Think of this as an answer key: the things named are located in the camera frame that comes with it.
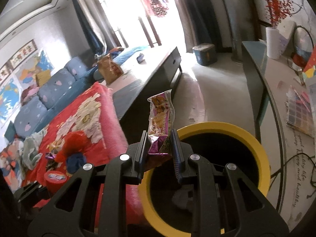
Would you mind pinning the dark blue curtain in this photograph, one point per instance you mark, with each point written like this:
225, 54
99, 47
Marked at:
86, 24

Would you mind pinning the pink clothes pile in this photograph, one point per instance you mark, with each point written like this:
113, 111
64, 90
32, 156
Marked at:
29, 93

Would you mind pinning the orange white printed cloth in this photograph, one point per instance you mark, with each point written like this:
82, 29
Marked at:
9, 163

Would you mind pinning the yellow-rimmed black trash bin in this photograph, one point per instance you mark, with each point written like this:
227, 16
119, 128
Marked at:
222, 128

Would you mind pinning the colour swatch book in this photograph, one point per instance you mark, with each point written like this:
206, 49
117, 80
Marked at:
298, 113

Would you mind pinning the red floral blanket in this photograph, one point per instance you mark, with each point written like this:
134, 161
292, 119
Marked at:
98, 133

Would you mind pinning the red round tin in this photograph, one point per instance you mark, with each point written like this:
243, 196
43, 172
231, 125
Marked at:
55, 184

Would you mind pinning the small dark pouch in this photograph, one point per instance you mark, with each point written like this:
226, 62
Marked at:
140, 58

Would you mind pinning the grey-green crumpled garment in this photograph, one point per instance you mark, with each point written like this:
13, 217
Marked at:
32, 150

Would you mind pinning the world map poster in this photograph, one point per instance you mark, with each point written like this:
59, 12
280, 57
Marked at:
8, 96

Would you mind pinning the blue patterned sofa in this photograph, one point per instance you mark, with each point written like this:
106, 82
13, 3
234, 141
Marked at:
49, 88

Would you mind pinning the framed embroidery picture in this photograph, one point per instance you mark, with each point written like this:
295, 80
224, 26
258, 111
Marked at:
23, 53
4, 72

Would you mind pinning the yellow pillow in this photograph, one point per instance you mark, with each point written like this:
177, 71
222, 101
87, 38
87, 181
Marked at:
42, 77

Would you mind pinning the white vase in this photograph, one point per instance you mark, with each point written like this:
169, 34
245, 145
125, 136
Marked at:
274, 44

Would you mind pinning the dark foil wrapper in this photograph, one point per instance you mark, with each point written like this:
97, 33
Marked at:
51, 156

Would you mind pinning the grey curtain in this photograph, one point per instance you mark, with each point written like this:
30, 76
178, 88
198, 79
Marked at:
202, 17

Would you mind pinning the balcony glass door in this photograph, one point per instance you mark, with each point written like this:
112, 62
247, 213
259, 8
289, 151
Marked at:
149, 32

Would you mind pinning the country map poster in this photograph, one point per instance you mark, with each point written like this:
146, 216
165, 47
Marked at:
29, 71

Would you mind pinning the purple snack packet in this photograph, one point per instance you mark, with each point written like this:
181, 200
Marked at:
160, 118

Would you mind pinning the dark wooden coffee table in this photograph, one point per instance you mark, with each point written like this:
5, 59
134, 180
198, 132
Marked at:
148, 79

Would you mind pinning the grey standing air conditioner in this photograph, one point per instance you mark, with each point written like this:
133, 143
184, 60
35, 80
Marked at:
237, 29

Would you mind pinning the blue cloth ball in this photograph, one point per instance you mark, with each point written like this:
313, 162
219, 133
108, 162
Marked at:
75, 163

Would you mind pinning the brown paper bag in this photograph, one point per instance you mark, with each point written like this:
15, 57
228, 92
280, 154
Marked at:
109, 69

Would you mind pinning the glass-top television cabinet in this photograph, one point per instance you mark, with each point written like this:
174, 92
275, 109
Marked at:
276, 79

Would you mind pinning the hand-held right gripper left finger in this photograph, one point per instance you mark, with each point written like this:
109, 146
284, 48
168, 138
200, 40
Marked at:
142, 150

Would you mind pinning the blue storage box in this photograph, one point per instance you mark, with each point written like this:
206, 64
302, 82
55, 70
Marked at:
205, 54

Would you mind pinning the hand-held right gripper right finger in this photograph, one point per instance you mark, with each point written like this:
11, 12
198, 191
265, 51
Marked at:
175, 153

